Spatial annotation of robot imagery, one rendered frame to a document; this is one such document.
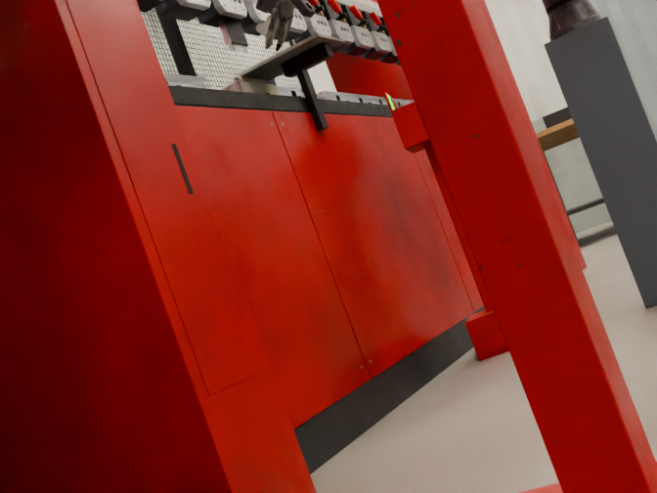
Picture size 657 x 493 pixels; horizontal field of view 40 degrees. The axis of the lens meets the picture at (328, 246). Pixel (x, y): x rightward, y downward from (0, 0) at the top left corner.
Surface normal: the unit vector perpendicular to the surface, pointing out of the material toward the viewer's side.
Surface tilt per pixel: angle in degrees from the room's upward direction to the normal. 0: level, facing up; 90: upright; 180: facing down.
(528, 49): 90
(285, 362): 90
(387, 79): 90
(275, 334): 90
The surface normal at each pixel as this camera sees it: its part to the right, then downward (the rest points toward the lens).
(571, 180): -0.36, 0.09
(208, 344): 0.84, -0.33
